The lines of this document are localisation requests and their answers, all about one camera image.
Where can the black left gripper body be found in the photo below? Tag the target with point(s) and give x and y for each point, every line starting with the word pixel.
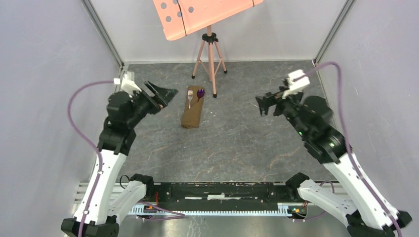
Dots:
pixel 146 105

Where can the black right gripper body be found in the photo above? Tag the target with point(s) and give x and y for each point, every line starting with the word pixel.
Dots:
pixel 290 106

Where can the clear plastic fork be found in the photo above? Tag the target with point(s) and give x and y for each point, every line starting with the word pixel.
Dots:
pixel 190 98

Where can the brown cloth napkin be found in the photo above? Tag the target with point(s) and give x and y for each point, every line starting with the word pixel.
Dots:
pixel 191 117

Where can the purple plastic spoon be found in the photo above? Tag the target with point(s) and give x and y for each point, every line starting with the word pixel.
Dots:
pixel 200 94

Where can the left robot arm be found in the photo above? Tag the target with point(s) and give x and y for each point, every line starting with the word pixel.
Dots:
pixel 97 215

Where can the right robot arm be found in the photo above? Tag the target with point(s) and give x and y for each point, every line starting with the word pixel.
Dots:
pixel 366 213

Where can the pink music stand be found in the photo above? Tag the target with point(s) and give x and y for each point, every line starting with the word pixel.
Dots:
pixel 180 18

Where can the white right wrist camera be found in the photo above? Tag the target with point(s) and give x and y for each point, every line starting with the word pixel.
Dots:
pixel 296 82

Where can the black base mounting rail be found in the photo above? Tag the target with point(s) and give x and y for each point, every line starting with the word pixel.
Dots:
pixel 221 196

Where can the white toothed cable strip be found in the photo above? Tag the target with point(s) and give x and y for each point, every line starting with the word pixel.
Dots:
pixel 281 211

